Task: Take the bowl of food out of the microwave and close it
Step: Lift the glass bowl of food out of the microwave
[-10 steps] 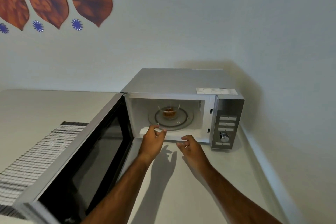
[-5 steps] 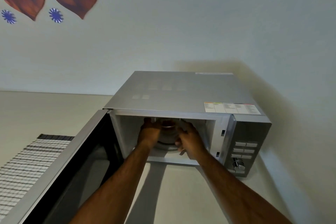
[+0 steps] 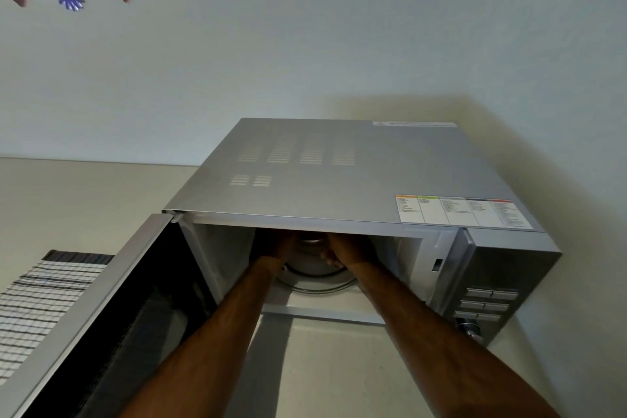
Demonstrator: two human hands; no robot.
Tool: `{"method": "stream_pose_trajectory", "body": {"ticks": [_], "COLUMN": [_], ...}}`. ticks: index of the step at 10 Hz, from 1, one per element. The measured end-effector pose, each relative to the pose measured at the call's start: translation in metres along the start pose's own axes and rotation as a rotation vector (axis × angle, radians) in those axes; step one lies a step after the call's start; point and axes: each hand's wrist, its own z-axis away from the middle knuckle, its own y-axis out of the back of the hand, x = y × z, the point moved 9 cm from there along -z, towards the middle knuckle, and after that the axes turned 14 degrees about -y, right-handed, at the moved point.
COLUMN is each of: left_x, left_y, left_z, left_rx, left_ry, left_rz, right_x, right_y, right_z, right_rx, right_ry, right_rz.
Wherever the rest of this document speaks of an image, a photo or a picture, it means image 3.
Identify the person's left hand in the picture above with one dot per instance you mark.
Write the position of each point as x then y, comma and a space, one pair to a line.
277, 247

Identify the person's right hand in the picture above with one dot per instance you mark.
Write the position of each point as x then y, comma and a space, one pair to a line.
345, 250

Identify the person's right fingers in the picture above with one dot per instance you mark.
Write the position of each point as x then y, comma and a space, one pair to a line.
329, 260

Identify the person's left forearm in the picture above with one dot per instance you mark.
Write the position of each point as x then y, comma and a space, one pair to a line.
205, 349

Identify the person's right forearm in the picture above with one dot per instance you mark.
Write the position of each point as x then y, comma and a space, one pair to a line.
441, 349

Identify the glass microwave turntable plate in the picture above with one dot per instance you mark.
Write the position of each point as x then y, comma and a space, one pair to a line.
313, 280

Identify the silver microwave oven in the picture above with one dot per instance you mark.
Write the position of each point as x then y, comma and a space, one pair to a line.
343, 172

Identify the microwave oven door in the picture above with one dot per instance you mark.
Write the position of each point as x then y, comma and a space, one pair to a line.
98, 324

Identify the striped woven placemat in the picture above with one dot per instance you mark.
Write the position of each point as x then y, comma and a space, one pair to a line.
34, 305

